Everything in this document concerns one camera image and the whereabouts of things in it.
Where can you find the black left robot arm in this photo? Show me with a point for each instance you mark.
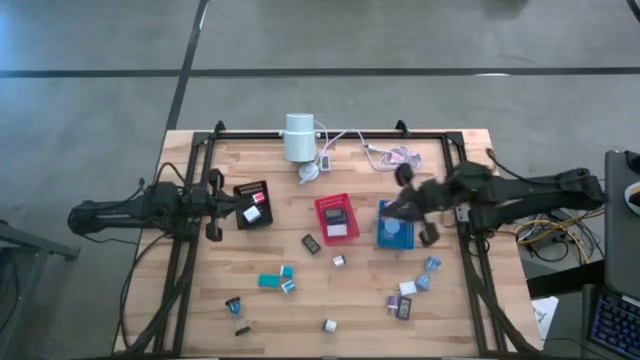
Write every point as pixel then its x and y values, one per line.
pixel 120 220

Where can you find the black operator desk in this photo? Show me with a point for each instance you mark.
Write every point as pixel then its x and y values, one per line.
pixel 620 250

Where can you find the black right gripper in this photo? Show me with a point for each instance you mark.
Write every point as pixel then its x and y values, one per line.
pixel 430 197

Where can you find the black hourglass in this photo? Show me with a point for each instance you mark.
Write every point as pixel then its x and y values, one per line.
pixel 234 305

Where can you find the white orange desk object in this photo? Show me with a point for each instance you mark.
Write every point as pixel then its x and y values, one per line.
pixel 635 197

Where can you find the black plastic basket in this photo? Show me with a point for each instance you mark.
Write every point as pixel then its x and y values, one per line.
pixel 265 222

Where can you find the black aluminium rig frame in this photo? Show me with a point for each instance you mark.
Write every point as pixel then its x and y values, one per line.
pixel 250 135

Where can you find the teal power bank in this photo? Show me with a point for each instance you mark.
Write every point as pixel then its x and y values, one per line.
pixel 268 281

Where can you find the blue plastic basket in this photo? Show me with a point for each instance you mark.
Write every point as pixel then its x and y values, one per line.
pixel 400 242

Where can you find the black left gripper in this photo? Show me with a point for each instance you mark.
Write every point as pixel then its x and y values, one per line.
pixel 215 202

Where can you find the purple and white device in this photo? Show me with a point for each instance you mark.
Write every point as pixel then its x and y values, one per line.
pixel 404 308

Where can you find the backlit computer keyboard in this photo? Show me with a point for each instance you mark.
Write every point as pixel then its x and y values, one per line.
pixel 617 325

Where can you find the pink USB charger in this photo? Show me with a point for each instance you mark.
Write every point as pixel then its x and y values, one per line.
pixel 258 198

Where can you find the blue digital thermometer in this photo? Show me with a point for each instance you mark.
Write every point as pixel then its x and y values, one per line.
pixel 334 215

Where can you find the red plastic basket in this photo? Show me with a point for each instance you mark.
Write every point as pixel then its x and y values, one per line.
pixel 320 220

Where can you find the white rectangular box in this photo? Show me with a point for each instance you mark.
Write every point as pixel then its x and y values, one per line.
pixel 337 230

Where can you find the teal white USB charger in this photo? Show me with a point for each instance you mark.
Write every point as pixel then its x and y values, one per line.
pixel 287 271
pixel 288 286

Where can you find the white cylindrical lamp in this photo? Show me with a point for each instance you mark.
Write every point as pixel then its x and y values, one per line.
pixel 300 137

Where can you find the white charger black band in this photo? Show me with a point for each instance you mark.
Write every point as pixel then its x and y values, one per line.
pixel 339 260
pixel 329 325

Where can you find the white paper sheet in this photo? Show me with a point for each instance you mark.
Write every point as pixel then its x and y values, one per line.
pixel 545 312

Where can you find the small black desk object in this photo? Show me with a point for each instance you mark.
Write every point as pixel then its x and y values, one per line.
pixel 634 161

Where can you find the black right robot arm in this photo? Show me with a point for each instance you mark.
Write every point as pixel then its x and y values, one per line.
pixel 540 190

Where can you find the grey side table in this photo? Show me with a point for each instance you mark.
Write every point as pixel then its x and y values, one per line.
pixel 30 245

